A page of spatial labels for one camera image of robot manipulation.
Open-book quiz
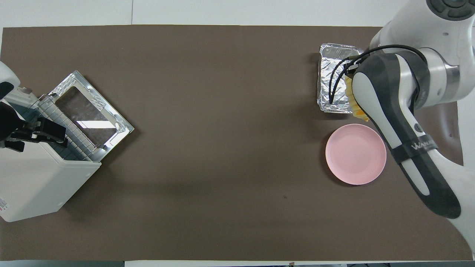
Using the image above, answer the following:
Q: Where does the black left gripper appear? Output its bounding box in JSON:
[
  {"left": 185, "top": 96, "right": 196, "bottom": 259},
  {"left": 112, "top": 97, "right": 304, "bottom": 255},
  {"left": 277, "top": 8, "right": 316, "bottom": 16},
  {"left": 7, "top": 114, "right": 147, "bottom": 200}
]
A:
[{"left": 0, "top": 102, "right": 69, "bottom": 153}]

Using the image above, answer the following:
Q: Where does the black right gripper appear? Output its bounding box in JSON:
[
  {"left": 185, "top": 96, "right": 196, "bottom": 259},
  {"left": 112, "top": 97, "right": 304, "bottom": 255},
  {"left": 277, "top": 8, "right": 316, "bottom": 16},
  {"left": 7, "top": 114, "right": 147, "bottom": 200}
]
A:
[{"left": 343, "top": 61, "right": 361, "bottom": 77}]

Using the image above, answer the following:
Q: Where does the aluminium foil tray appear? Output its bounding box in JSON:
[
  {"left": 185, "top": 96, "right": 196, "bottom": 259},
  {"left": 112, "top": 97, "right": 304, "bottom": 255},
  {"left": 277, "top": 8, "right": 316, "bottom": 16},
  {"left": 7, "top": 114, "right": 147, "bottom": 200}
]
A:
[{"left": 317, "top": 43, "right": 365, "bottom": 113}]

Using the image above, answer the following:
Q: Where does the golden bread loaf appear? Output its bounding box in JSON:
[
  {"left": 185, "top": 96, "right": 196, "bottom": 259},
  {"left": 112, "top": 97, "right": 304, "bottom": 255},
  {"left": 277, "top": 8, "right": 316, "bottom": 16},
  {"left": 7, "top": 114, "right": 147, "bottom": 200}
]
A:
[{"left": 344, "top": 74, "right": 370, "bottom": 122}]

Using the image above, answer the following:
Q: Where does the chrome glass oven door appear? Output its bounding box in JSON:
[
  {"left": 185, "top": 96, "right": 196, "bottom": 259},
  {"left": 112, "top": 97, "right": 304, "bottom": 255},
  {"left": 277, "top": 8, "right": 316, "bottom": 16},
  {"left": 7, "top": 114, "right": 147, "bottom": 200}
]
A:
[{"left": 48, "top": 70, "right": 135, "bottom": 156}]

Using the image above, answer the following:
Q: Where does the white toaster oven body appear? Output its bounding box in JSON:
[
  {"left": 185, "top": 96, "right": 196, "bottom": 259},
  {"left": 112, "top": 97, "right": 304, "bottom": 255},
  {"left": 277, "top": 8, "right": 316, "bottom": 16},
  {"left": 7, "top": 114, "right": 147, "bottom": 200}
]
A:
[{"left": 0, "top": 87, "right": 102, "bottom": 223}]

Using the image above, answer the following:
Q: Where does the pink round plate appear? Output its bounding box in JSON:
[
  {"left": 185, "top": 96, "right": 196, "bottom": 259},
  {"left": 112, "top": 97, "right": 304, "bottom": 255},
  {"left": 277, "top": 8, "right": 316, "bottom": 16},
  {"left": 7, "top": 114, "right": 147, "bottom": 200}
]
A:
[{"left": 325, "top": 123, "right": 387, "bottom": 185}]

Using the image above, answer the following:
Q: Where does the brown table mat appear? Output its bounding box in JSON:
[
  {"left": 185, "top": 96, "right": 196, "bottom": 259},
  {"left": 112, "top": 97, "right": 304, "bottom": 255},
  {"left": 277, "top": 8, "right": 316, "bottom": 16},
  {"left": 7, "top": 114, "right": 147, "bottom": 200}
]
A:
[{"left": 0, "top": 25, "right": 474, "bottom": 261}]

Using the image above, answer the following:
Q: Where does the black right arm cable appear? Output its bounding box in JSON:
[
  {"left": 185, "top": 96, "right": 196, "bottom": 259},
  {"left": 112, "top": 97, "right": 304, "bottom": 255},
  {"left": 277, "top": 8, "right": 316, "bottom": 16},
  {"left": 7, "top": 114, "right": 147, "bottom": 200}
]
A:
[{"left": 328, "top": 44, "right": 427, "bottom": 105}]

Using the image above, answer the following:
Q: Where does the black lettered velcro strap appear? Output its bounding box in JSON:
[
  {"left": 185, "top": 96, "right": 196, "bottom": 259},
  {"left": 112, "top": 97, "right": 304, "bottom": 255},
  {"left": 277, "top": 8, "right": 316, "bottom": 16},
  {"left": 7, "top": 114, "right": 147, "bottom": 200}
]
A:
[{"left": 390, "top": 136, "right": 439, "bottom": 165}]

